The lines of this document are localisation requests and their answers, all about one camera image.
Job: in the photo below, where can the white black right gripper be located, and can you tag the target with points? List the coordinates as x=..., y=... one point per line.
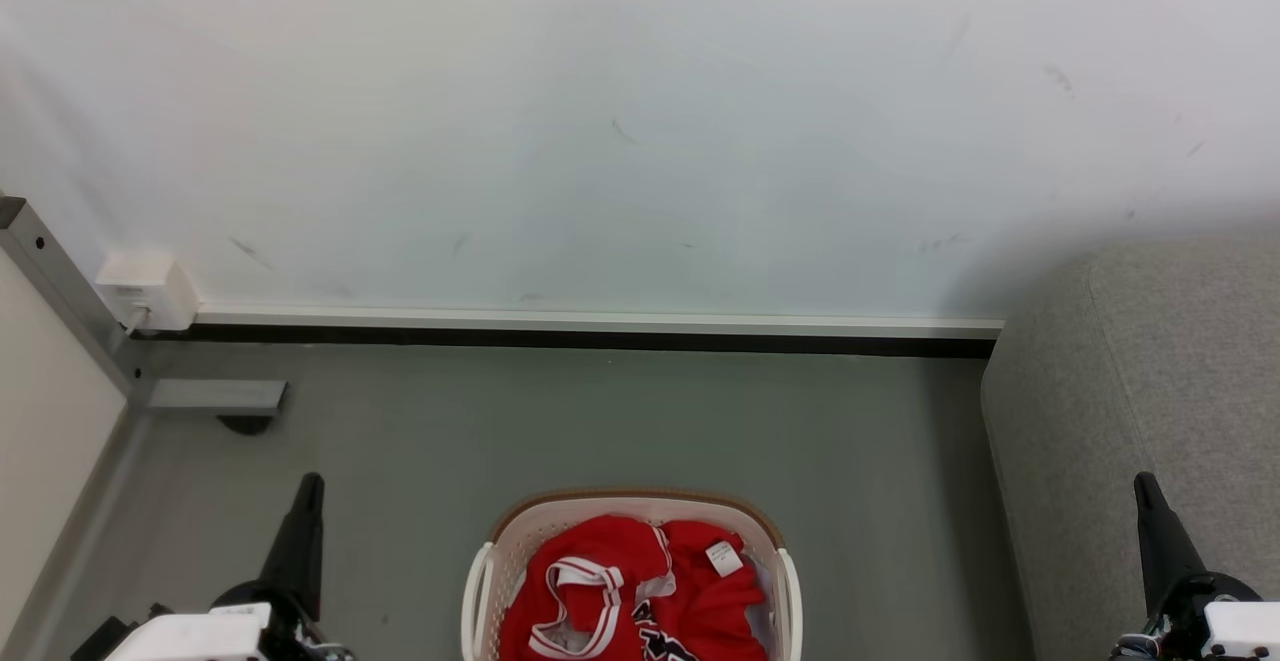
x=1238, y=631

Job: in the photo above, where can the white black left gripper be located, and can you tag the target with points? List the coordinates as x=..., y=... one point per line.
x=195, y=638

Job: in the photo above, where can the red garment with striped trim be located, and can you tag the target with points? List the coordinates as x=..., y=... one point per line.
x=580, y=581

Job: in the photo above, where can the grey fabric sofa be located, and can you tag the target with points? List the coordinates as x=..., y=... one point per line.
x=1120, y=401

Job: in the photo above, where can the black round foot pad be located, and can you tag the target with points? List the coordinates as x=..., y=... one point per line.
x=245, y=425

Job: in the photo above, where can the white plastic laundry basket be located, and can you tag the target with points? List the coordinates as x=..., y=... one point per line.
x=520, y=541

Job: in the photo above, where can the white partition panel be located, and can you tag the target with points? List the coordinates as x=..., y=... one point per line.
x=45, y=421

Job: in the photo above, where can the white and black baseboard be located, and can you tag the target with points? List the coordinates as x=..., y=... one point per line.
x=600, y=329

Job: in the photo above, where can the grey metal frame foot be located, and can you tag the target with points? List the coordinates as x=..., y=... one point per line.
x=215, y=397

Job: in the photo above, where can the white wall socket box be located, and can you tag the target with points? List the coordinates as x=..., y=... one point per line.
x=148, y=291

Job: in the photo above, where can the grey metal frame post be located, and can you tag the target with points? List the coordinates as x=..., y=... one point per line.
x=60, y=286

